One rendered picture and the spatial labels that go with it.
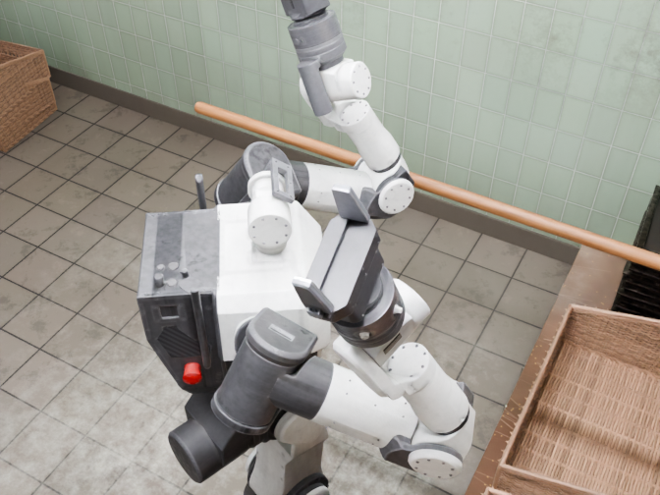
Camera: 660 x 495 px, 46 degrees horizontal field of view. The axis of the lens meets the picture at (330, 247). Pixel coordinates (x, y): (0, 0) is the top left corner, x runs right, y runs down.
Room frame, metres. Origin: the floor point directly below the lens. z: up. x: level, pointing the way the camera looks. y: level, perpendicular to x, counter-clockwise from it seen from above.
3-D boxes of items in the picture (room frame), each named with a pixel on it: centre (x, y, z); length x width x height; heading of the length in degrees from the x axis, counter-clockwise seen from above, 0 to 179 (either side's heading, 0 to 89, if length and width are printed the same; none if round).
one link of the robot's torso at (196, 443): (0.87, 0.17, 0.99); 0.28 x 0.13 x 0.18; 131
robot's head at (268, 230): (0.91, 0.10, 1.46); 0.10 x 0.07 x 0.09; 6
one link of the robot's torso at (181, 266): (0.91, 0.16, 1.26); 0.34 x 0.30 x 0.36; 6
